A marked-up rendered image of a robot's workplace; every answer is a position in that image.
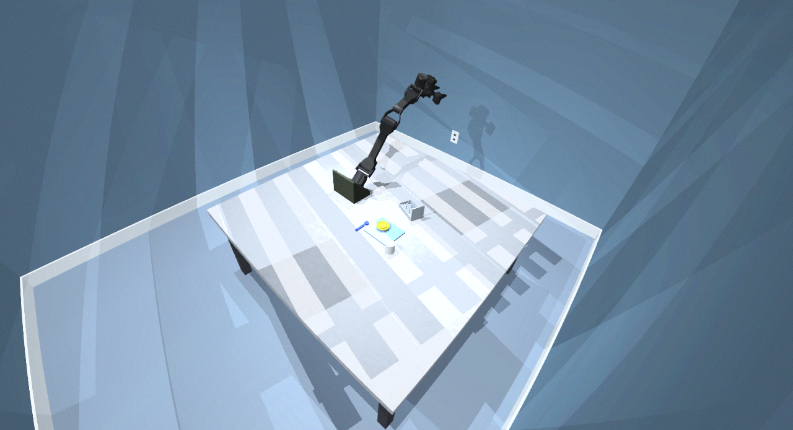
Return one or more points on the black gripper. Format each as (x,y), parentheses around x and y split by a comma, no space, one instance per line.
(437,95)

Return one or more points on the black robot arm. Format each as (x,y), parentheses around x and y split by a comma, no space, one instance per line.
(388,125)

